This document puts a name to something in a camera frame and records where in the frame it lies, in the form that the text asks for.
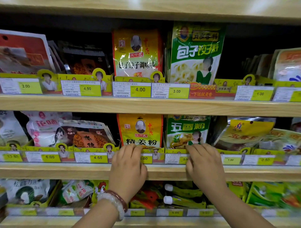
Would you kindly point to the person's left hand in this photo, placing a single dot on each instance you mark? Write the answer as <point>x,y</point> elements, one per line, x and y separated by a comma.
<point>127,171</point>

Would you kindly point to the pale yellow packet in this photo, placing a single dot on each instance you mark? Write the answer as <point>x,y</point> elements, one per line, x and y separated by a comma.
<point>282,140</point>

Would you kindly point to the brown orange packet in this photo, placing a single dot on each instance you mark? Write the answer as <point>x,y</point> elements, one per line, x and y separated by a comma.
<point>82,61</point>

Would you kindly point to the white pink packet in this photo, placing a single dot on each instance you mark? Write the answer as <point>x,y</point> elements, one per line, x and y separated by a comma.
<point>44,127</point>

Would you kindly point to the red brown clear packet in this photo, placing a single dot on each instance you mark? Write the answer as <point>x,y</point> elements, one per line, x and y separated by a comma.
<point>87,134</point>

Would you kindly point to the rows of assorted seasoning packets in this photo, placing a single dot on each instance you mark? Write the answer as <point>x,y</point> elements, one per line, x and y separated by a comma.
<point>28,190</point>

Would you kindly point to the yellow vegetable food packet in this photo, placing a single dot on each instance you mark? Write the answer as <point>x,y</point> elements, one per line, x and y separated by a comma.
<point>140,129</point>

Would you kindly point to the green five spice packets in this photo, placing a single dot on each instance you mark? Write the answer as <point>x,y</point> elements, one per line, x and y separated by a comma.
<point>186,131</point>

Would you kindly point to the wooden store shelving with goods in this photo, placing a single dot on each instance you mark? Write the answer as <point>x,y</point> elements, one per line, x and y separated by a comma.
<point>141,105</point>

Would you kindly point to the yellow seasoning packet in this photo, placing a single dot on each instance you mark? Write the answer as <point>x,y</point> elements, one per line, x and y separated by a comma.
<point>244,131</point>

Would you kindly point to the row of yellow price tags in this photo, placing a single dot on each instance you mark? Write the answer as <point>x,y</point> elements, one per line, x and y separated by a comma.
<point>80,88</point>
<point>42,157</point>

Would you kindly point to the white plastic packet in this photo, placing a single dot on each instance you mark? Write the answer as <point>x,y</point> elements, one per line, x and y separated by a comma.
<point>12,129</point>

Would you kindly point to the red white flat packet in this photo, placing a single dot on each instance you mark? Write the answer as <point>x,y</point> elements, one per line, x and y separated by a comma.
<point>26,51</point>

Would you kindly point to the orange seasoning packet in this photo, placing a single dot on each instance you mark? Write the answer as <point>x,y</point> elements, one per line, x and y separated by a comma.
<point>289,65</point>

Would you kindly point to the person's right forearm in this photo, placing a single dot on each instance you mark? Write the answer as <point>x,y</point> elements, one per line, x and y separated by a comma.
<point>235,209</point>

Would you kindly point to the yellow dumpling seasoning packets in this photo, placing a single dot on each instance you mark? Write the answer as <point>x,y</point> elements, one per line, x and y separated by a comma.
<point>136,54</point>

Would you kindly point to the person's right hand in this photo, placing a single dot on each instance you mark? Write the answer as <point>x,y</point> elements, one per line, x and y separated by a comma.
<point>204,164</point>

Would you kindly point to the green dumpling food packet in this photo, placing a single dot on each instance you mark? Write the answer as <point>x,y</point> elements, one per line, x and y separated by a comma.
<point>197,51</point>

